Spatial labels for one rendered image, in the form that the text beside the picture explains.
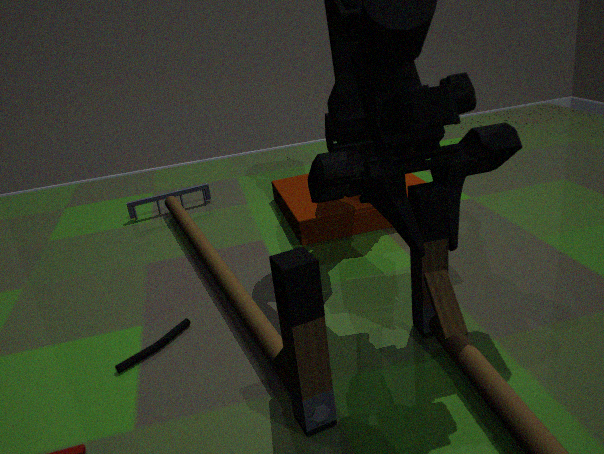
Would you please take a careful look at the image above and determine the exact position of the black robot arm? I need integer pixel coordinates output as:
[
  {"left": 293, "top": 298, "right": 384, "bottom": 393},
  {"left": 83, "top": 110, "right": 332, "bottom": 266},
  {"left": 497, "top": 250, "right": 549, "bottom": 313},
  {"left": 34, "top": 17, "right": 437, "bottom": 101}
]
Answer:
[{"left": 324, "top": 0, "right": 477, "bottom": 160}]

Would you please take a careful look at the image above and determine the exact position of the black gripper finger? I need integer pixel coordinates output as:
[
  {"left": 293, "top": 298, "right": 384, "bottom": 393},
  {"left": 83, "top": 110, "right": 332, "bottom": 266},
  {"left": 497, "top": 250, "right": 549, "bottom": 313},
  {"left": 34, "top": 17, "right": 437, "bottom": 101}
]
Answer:
[
  {"left": 359, "top": 171, "right": 425, "bottom": 258},
  {"left": 432, "top": 159, "right": 478, "bottom": 251}
]

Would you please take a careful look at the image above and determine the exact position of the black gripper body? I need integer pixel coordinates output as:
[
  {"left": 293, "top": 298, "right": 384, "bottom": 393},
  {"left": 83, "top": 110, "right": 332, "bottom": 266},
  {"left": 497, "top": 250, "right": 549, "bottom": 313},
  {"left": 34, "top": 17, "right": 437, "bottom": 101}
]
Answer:
[{"left": 308, "top": 78, "right": 523, "bottom": 203}]

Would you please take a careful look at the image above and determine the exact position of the black bent rod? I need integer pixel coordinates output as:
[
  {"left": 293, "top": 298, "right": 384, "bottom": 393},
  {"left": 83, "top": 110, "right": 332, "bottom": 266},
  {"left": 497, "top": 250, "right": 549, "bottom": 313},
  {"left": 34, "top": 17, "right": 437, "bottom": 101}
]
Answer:
[{"left": 115, "top": 318, "right": 191, "bottom": 373}]

